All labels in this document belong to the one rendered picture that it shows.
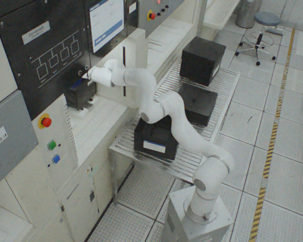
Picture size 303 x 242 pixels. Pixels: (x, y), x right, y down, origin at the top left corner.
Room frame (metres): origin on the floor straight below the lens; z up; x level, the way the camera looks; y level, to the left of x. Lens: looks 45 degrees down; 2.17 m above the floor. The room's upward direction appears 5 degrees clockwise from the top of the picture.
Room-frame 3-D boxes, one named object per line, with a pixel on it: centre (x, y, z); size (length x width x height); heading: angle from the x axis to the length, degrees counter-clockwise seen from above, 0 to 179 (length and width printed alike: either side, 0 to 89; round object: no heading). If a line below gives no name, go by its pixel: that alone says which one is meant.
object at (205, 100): (1.58, -0.28, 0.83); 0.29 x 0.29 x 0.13; 71
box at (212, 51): (2.06, -0.35, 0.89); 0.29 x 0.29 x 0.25; 65
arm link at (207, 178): (0.74, -0.28, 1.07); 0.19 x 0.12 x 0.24; 140
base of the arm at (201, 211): (0.76, -0.30, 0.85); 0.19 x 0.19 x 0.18
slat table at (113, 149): (1.63, -0.23, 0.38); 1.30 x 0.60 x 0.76; 159
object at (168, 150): (1.23, -0.04, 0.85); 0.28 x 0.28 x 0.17; 78
